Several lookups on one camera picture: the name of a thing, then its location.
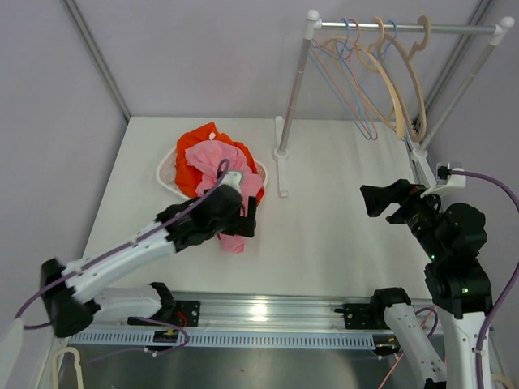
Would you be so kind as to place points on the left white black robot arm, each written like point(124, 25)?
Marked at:
point(80, 293)

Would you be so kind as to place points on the beige wooden hanger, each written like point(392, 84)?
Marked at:
point(344, 52)

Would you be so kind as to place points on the white plastic laundry basket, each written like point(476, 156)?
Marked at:
point(166, 172)

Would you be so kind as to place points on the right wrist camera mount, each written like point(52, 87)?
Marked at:
point(448, 180)

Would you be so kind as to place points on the metal clothes rack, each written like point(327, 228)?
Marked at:
point(419, 150)

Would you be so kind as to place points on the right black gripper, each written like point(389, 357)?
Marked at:
point(401, 191)

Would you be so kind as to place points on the beige hanger bottom right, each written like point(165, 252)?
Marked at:
point(504, 380)

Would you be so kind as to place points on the pink hanger on floor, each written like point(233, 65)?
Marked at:
point(388, 375)

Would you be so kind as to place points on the pink t shirt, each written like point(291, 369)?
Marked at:
point(223, 170)

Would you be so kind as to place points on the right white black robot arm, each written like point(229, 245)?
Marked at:
point(459, 287)

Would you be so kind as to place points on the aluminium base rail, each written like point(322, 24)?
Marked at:
point(268, 313)

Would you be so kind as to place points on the orange t shirt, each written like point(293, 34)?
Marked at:
point(199, 153)

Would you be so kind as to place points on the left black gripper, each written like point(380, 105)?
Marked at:
point(243, 225)

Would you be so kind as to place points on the beige hanger holding pink shirt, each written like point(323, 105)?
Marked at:
point(417, 81)

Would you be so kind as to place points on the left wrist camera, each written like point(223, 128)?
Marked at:
point(233, 179)

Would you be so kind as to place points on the white cable duct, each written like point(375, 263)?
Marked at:
point(229, 339)

